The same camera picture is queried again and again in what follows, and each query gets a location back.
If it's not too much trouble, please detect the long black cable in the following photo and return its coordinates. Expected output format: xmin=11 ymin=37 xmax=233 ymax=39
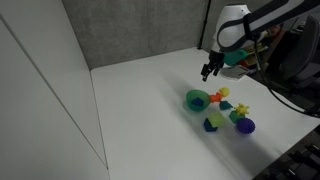
xmin=252 ymin=33 xmax=320 ymax=118

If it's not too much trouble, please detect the yellow animal toy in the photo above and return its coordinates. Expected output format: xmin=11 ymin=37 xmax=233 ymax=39
xmin=218 ymin=86 xmax=231 ymax=98

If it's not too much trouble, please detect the lime green block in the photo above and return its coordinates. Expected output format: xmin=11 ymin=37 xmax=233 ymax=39
xmin=208 ymin=112 xmax=227 ymax=128

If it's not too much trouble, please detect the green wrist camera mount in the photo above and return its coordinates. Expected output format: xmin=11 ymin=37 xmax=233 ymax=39
xmin=223 ymin=49 xmax=249 ymax=67

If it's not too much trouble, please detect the purple spiky ball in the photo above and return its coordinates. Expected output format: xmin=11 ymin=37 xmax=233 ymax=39
xmin=236 ymin=117 xmax=257 ymax=135

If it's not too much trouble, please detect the black tripod stand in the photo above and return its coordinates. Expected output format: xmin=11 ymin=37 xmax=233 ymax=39
xmin=197 ymin=0 xmax=213 ymax=50

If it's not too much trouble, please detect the dark blue block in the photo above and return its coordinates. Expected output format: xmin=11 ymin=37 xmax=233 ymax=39
xmin=203 ymin=118 xmax=219 ymax=133

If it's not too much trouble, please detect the blue cube block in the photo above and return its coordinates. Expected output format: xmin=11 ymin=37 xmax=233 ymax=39
xmin=191 ymin=97 xmax=205 ymax=108

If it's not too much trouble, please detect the black pegboard table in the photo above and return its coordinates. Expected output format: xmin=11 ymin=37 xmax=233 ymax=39
xmin=253 ymin=124 xmax=320 ymax=180

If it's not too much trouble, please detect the black office chair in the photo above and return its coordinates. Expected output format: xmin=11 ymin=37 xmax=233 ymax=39
xmin=279 ymin=14 xmax=320 ymax=101

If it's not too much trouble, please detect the grey metal mounting plate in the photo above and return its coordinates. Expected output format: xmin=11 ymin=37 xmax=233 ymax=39
xmin=221 ymin=65 xmax=251 ymax=82

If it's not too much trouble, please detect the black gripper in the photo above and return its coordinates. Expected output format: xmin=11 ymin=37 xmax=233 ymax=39
xmin=200 ymin=49 xmax=225 ymax=83

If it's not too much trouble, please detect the green translucent bowl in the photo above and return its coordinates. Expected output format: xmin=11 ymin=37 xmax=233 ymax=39
xmin=185 ymin=89 xmax=212 ymax=112

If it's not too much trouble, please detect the yellow spiky star toy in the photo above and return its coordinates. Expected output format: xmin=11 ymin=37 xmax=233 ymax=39
xmin=234 ymin=103 xmax=251 ymax=118

